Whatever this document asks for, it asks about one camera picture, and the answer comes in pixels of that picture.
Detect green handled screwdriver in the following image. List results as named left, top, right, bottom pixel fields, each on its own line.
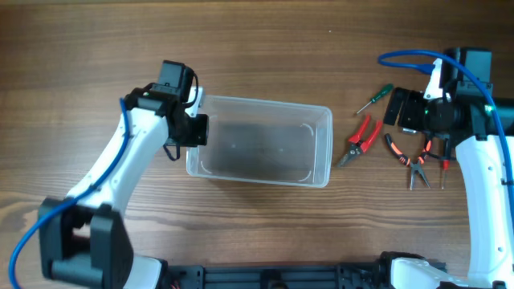
left=356, top=83, right=394, bottom=115

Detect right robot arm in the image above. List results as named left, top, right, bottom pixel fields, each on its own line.
left=377, top=47, right=513, bottom=288

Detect black red screwdriver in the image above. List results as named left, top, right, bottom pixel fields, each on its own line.
left=441, top=140, right=451, bottom=189

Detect red handled snips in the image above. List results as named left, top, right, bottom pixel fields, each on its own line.
left=336, top=115, right=383, bottom=168

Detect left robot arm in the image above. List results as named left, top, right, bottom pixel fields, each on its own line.
left=38, top=60, right=209, bottom=288

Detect black orange needle-nose pliers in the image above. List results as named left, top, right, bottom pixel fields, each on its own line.
left=385, top=133, right=432, bottom=190

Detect small metal hammer tool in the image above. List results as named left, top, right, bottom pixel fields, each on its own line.
left=402, top=128, right=418, bottom=135

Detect clear plastic container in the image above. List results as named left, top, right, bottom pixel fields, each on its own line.
left=186, top=95, right=333, bottom=188

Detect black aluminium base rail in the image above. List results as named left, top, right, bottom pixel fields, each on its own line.
left=169, top=263, right=392, bottom=289

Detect left blue cable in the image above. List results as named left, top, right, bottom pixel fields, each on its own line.
left=7, top=98, right=133, bottom=289

